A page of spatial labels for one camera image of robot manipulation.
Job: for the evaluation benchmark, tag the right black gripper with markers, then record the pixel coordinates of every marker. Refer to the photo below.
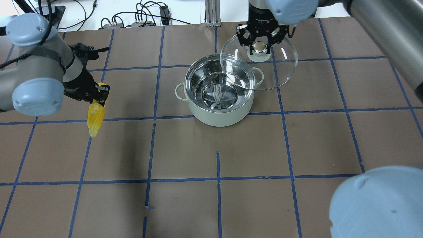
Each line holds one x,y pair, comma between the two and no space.
260,20

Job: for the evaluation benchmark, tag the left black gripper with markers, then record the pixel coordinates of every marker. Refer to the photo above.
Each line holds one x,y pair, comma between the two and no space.
81,82

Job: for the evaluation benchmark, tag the yellow corn cob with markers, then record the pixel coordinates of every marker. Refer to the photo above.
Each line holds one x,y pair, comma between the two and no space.
95,116

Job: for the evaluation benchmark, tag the glass pot lid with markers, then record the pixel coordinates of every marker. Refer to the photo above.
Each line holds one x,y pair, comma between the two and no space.
259,62

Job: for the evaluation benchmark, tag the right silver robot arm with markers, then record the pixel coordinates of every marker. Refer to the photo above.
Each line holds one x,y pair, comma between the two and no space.
344,154

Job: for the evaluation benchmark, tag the pale green cooking pot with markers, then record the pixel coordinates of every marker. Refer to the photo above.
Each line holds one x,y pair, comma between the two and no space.
220,89

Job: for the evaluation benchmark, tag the black power brick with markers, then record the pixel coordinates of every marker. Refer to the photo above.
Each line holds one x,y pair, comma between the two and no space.
165,15

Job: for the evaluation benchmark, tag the aluminium frame post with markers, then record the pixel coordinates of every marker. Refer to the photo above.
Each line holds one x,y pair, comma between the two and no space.
212,13

